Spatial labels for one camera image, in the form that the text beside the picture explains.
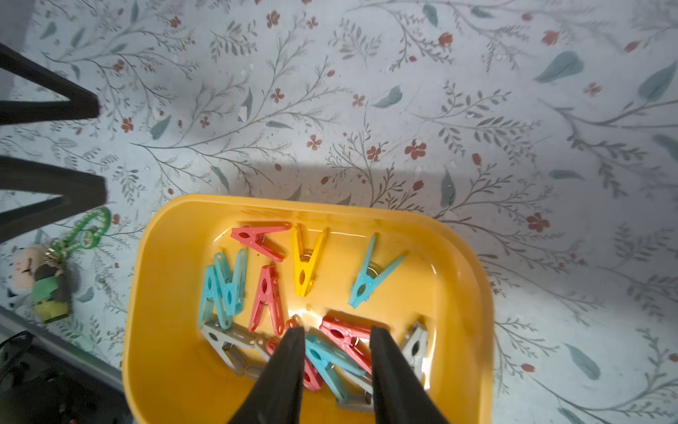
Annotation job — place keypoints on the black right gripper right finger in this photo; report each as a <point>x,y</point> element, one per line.
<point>398,397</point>

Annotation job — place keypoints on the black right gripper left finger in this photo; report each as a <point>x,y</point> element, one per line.
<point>277,395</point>

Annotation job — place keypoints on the red clothespin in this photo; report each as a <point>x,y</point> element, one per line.
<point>350,338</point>
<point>312,378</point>
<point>255,238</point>
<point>268,295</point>

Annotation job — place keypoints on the teal clothespin lone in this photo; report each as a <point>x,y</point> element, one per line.
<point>370,276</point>

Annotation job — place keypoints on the yellow clothespin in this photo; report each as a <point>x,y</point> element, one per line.
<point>305,265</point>

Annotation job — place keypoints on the red clothespin top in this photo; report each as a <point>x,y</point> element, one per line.
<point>255,238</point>

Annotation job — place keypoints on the yellow plastic storage box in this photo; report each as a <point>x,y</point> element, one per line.
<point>173,375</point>

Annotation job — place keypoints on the red clothespin bottom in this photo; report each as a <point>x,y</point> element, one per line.
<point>312,378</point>

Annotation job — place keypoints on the grey clothespin right lower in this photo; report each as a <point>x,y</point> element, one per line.
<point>360,403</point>

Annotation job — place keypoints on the grey clothespin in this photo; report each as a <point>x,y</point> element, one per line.
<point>360,403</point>
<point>243,352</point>
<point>414,348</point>

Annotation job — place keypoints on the grey clothespin right upper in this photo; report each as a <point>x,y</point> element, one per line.
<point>414,348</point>

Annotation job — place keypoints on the grey clothespin bottom left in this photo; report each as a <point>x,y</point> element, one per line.
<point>243,352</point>

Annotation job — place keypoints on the teal clothespin centre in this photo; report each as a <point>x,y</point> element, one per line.
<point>327,358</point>

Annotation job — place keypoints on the teal clothespin left pair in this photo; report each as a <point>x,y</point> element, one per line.
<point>211,299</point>

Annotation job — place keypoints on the plush keychain with green ring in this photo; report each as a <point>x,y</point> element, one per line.
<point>38,275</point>

